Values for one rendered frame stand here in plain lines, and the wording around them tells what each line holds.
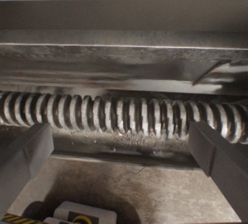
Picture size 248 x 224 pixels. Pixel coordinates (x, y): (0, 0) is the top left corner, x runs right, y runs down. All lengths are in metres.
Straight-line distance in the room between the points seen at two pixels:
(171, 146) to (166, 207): 0.53
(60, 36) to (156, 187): 0.86
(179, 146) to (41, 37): 0.43
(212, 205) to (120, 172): 0.45
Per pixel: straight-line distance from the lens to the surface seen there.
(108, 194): 0.98
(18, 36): 0.20
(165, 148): 0.51
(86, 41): 0.16
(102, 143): 0.52
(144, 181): 0.94
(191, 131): 0.16
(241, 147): 0.30
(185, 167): 0.46
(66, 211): 0.91
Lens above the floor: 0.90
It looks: 80 degrees down
